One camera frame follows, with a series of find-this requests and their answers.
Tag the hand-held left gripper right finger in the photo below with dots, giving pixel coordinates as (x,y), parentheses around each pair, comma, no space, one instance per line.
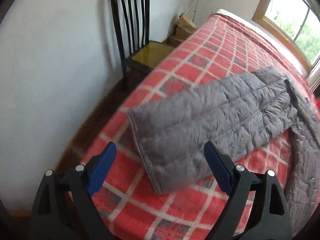
(217,170)

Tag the cardboard box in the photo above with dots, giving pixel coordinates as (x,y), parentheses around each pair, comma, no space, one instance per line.
(176,41)

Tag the red plaid blanket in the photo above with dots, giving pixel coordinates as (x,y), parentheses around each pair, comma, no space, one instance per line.
(190,70)

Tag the grey quilted jacket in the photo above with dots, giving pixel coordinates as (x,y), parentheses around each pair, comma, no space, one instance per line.
(200,120)

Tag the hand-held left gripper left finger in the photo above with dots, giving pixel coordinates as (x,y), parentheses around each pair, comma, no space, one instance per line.
(103,170)

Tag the black metal chair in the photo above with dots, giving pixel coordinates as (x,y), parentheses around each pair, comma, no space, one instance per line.
(147,55)

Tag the wooden framed window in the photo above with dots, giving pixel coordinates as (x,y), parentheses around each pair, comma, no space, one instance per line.
(287,10)

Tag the white curtain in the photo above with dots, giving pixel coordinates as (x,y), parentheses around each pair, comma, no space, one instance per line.
(315,80)

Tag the brown cardboard boxes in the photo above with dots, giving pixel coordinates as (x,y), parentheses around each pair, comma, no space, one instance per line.
(186,22)

